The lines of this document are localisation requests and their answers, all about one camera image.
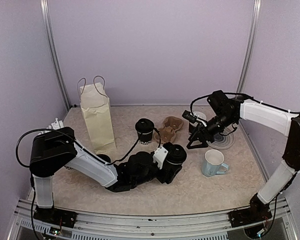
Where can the left aluminium corner post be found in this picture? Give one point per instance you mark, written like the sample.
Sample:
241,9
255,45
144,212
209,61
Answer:
44,5

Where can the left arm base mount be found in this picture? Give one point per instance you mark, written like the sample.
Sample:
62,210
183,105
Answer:
46,212

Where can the stack of black lids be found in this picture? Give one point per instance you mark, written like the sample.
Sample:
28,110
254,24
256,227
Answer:
105,158

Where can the brown pulp cup carrier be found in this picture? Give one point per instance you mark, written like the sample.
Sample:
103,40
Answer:
170,126

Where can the black plastic cup lid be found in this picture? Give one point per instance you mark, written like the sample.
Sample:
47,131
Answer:
144,126

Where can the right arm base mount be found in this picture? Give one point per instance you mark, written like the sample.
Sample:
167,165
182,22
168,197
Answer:
250,215

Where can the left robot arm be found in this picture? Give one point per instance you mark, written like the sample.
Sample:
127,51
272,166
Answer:
53,149

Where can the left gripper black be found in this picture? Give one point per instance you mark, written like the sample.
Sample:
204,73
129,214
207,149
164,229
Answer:
164,178

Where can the right aluminium corner post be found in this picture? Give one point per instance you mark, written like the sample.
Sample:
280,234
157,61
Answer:
250,45

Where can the stack of paper cups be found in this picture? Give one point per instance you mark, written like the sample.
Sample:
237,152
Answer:
200,117

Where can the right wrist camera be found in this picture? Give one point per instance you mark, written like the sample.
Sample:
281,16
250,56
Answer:
187,115

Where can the light blue ceramic mug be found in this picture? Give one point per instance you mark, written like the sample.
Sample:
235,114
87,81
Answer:
214,163

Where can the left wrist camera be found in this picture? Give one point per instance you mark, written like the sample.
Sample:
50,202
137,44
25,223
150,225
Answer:
159,156

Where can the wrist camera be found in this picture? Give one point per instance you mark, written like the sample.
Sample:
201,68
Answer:
159,156
187,115

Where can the aluminium front rail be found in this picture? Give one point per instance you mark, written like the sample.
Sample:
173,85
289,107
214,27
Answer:
202,226

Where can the grey swirl silicone lid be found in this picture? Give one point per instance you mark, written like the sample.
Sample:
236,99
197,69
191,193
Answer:
223,141

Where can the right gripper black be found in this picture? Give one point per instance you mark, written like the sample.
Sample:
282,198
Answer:
202,132

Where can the bundle of white straws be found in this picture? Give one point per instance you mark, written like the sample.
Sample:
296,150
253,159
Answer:
56,125

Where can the beige paper bag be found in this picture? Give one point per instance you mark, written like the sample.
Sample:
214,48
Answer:
96,112

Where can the aluminium corner post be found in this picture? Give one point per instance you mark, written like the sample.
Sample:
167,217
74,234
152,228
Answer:
44,5
250,45

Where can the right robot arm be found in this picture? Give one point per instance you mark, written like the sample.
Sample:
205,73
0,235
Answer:
229,111

